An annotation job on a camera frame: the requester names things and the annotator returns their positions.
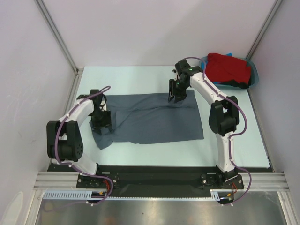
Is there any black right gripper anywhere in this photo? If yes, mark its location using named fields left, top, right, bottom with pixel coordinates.
left=168, top=78, right=189, bottom=103

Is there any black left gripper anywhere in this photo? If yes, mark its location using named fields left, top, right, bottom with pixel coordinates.
left=90, top=109, right=112, bottom=135

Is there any grey blue t shirt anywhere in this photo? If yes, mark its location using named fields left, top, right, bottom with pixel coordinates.
left=92, top=90, right=204, bottom=150

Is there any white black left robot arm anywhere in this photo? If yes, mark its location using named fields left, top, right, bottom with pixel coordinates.
left=46, top=86, right=112, bottom=188

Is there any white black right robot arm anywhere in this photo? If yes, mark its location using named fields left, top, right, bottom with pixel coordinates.
left=168, top=59, right=239, bottom=188

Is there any red t shirt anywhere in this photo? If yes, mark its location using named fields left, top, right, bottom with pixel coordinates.
left=205, top=53, right=251, bottom=84

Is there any black t shirt in basket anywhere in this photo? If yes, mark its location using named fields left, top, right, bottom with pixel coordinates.
left=218, top=61, right=259, bottom=89

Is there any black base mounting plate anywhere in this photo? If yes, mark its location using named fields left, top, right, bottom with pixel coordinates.
left=47, top=164, right=272, bottom=198

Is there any blue plastic basket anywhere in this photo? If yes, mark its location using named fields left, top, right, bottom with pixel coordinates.
left=214, top=57, right=259, bottom=90

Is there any aluminium front frame rail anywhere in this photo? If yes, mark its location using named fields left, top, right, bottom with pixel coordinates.
left=34, top=172, right=289, bottom=191

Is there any left aluminium corner post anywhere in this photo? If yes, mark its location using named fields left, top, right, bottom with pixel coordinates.
left=34, top=0, right=78, bottom=74

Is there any aluminium corner post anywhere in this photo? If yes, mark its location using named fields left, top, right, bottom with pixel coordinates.
left=246, top=0, right=284, bottom=60
left=34, top=0, right=78, bottom=74

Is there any slotted grey cable duct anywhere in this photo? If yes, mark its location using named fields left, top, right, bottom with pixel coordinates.
left=43, top=190, right=233, bottom=201

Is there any right aluminium corner post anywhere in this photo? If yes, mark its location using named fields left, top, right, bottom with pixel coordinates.
left=246, top=0, right=284, bottom=60

